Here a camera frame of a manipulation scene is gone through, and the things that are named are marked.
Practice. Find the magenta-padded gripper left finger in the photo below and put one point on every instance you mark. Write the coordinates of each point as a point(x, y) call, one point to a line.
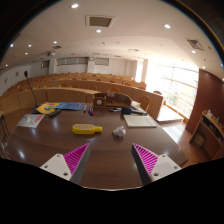
point(59, 165)

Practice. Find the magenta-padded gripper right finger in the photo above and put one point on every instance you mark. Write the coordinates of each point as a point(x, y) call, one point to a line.
point(162, 165)

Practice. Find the white charger with red switch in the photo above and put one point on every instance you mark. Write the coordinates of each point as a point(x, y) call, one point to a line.
point(119, 131)

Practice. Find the white notepad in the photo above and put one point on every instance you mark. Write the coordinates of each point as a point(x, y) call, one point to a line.
point(140, 121)

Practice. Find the black remote control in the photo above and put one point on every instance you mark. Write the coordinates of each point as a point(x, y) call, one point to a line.
point(55, 113)

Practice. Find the white sheet with red print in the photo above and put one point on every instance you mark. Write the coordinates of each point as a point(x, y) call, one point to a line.
point(30, 120)

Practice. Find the wooden shelf unit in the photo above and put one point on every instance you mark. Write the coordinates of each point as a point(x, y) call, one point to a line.
point(208, 133)

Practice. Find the blue booklet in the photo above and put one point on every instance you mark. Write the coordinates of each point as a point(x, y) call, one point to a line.
point(70, 106)

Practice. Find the black gooseneck desk microphone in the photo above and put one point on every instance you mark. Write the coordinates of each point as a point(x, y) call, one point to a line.
point(36, 109)

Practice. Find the blue marker pen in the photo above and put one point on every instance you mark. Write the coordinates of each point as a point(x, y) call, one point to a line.
point(85, 109)
point(90, 111)

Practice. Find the rows of wooden auditorium seats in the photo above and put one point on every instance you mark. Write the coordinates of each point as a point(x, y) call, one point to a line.
point(66, 95)

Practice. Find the silver black pen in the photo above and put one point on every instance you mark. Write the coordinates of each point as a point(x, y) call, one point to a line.
point(115, 108)

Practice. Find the large bright window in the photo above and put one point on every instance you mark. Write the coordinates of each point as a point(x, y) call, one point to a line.
point(176, 88)

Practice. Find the wooden desk organizer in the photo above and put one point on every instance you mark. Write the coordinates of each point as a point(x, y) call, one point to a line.
point(111, 100)

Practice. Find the ceiling projector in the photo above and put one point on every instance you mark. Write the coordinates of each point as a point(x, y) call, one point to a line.
point(51, 53)

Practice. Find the small ceiling air vent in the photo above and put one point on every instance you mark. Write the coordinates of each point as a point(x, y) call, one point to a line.
point(194, 44)

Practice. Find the recessed ceiling lights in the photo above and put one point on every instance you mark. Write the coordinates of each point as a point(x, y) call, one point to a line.
point(98, 31)

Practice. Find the square ceiling air vent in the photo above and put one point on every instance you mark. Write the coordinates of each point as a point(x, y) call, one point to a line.
point(99, 21)

